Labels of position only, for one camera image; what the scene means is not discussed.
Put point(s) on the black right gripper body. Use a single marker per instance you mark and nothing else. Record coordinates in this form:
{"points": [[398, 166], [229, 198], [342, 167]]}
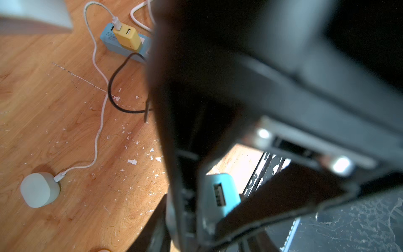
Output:
{"points": [[329, 69]]}

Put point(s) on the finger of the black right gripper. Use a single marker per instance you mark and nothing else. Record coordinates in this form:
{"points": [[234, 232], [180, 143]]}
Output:
{"points": [[295, 191], [182, 173]]}

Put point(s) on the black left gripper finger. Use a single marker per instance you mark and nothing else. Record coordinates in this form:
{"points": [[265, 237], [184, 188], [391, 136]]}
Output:
{"points": [[155, 236]]}

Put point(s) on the teal wall charger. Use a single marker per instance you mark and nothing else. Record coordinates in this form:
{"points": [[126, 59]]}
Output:
{"points": [[220, 198]]}

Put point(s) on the pale green wall charger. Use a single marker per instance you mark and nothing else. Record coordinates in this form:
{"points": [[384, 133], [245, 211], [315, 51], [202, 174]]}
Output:
{"points": [[128, 37]]}

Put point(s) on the mint green earbuds case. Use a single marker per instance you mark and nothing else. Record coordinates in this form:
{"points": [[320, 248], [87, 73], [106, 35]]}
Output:
{"points": [[39, 189]]}

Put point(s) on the blue power strip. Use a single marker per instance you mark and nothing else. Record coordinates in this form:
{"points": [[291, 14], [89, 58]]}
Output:
{"points": [[110, 41]]}

